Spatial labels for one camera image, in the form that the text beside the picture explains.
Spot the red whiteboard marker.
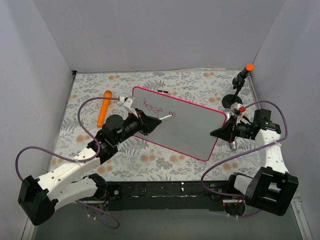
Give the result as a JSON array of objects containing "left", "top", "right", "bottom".
[{"left": 159, "top": 114, "right": 173, "bottom": 121}]

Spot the pink framed whiteboard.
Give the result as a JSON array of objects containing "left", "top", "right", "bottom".
[{"left": 132, "top": 86, "right": 227, "bottom": 162}]

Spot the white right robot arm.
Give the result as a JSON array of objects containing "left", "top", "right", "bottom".
[{"left": 210, "top": 109, "right": 299, "bottom": 216}]

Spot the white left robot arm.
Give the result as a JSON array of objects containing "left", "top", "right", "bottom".
[{"left": 17, "top": 109, "right": 162, "bottom": 226}]

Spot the silver microphone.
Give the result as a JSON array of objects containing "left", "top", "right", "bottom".
[{"left": 223, "top": 108, "right": 238, "bottom": 151}]

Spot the floral patterned mat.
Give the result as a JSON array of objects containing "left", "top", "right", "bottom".
[{"left": 49, "top": 69, "right": 260, "bottom": 181}]

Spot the black microphone stand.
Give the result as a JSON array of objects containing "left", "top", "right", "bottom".
[{"left": 221, "top": 75, "right": 245, "bottom": 109}]

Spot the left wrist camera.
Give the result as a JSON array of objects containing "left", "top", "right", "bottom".
[{"left": 119, "top": 96, "right": 138, "bottom": 118}]

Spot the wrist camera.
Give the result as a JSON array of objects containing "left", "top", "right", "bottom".
[
  {"left": 119, "top": 96, "right": 138, "bottom": 118},
  {"left": 230, "top": 102, "right": 246, "bottom": 118}
]

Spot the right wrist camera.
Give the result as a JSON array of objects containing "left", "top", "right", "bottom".
[{"left": 230, "top": 102, "right": 246, "bottom": 118}]

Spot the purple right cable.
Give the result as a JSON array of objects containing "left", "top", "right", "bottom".
[{"left": 199, "top": 100, "right": 290, "bottom": 218}]

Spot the purple cable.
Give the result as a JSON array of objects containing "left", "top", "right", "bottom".
[
  {"left": 14, "top": 96, "right": 121, "bottom": 230},
  {"left": 199, "top": 100, "right": 290, "bottom": 218}
]

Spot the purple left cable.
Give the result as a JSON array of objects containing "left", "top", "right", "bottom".
[{"left": 14, "top": 96, "right": 121, "bottom": 230}]

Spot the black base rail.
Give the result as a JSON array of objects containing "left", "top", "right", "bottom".
[{"left": 77, "top": 180, "right": 253, "bottom": 212}]

